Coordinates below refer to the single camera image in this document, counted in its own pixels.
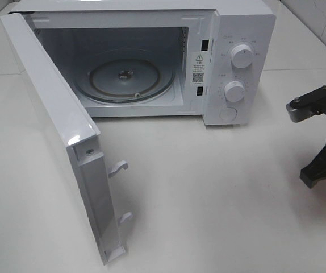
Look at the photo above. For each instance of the round door release button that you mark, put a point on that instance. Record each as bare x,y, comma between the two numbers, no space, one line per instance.
228,114

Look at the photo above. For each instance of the white microwave door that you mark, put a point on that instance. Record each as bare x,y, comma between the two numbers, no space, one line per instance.
70,132

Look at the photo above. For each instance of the lower white round knob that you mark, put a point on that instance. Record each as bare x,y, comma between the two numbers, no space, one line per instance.
234,91

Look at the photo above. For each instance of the white round knob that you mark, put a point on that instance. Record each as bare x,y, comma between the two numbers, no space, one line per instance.
234,91
242,55

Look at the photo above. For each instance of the upper white round knob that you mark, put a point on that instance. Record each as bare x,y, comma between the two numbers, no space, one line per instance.
242,55

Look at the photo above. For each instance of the white microwave oven body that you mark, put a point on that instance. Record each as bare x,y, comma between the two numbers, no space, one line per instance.
72,30

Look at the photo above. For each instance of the white warning label sticker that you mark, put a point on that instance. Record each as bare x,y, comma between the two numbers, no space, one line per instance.
198,67

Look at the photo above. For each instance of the glass microwave turntable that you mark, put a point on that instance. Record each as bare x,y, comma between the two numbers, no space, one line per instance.
124,76

